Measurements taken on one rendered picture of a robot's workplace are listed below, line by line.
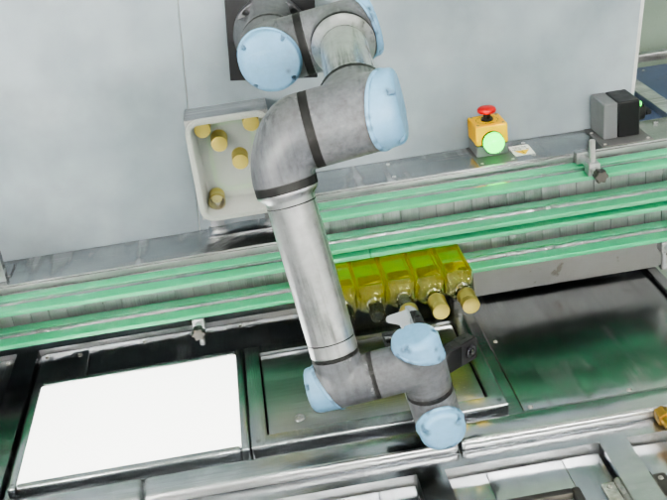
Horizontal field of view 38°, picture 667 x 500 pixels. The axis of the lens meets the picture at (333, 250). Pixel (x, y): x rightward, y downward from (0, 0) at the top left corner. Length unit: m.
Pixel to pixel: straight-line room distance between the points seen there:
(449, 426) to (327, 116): 0.51
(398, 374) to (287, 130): 0.40
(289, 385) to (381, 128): 0.69
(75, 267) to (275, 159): 0.82
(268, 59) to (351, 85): 0.41
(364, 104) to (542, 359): 0.80
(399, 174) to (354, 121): 0.68
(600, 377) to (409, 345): 0.57
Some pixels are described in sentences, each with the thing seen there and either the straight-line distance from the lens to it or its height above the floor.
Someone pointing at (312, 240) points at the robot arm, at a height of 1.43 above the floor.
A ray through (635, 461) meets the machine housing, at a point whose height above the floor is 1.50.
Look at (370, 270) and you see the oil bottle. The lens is 1.96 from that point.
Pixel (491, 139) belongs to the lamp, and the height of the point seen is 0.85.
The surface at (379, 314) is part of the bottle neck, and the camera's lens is 1.88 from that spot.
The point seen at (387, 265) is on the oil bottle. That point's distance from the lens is 1.97.
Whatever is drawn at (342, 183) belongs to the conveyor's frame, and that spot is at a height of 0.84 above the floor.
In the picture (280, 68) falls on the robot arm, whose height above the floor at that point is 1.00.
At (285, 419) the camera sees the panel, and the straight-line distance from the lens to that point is 1.83.
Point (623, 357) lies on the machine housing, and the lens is 2.00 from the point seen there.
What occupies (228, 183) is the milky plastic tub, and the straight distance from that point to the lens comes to 2.11.
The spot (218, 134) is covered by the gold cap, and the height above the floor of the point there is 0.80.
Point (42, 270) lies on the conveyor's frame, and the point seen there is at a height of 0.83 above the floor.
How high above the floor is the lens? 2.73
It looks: 63 degrees down
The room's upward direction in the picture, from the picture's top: 164 degrees clockwise
